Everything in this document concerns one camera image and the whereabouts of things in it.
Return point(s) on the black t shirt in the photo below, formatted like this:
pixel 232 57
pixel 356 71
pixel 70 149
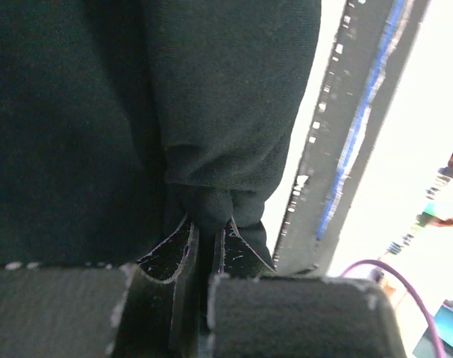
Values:
pixel 119 118

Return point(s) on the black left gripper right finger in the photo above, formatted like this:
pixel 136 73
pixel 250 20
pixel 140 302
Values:
pixel 254 312

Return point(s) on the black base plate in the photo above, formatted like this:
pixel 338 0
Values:
pixel 370 50

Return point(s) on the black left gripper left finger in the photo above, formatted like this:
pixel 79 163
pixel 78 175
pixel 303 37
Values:
pixel 147 309

